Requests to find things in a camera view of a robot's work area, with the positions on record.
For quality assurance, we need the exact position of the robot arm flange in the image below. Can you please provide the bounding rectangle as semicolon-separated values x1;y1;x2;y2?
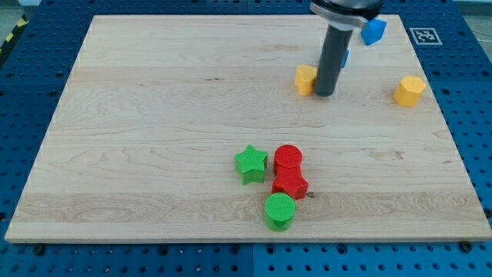
310;0;384;31

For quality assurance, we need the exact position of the blue triangle block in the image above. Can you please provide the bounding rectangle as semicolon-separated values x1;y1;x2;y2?
341;49;350;68

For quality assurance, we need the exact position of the green star block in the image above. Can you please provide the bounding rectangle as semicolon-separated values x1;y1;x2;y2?
234;145;268;185

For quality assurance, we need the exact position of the red cylinder block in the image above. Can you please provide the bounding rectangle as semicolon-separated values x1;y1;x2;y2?
273;145;303;175

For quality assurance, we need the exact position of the red star block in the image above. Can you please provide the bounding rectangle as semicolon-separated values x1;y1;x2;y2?
271;167;309;200

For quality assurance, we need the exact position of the green cylinder block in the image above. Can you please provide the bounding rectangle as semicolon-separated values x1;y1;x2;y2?
264;192;296;232

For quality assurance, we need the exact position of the wooden board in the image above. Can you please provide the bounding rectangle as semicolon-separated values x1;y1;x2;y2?
5;15;491;244

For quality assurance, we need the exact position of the yellow heart block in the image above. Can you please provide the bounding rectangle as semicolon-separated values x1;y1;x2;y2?
294;65;317;96

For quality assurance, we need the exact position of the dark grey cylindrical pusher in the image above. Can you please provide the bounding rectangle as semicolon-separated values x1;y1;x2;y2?
314;25;353;97

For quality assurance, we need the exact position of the yellow hexagon block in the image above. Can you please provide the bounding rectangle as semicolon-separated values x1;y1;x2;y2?
394;75;427;107

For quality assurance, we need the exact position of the blue cube block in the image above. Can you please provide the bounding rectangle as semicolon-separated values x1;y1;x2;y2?
361;18;387;45

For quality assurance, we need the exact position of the fiducial marker tag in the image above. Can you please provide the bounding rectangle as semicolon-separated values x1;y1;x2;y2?
410;27;442;45

